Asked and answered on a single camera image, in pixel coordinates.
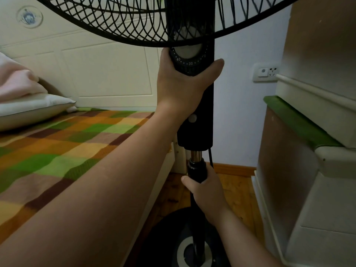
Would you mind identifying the person's right hand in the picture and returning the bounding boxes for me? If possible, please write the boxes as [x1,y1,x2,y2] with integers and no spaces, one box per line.
[181,162,231,227]

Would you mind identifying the round headboard emblem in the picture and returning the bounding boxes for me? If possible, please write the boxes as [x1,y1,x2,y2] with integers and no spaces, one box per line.
[16,5,44,29]

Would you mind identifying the green panel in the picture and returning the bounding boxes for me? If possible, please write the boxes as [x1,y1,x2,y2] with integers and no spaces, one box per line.
[263,96,343,150]

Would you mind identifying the bed with plaid blanket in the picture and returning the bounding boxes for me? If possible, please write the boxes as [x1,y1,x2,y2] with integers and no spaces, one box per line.
[0,0,187,267]

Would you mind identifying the person's left hand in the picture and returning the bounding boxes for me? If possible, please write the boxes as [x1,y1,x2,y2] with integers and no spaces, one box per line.
[156,48,225,124]

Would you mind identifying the person's left forearm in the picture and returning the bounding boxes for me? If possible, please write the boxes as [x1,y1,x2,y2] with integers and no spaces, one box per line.
[0,107,184,267]

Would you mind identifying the black fan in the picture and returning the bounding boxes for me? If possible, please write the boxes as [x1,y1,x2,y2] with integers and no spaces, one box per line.
[30,0,304,267]

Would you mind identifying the pink blanket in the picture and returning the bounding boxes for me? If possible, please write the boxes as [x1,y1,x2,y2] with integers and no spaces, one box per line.
[0,52,48,103]

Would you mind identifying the person's right forearm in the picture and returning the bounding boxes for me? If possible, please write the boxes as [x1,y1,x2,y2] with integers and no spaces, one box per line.
[214,208,284,267]

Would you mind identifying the white pillow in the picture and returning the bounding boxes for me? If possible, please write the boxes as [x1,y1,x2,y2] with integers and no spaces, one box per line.
[0,93,77,132]

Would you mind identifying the white chest of drawers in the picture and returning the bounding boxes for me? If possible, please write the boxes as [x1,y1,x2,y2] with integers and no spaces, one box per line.
[251,0,356,267]

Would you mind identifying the white wall socket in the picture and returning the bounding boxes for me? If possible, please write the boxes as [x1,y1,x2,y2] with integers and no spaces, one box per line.
[252,62,280,83]

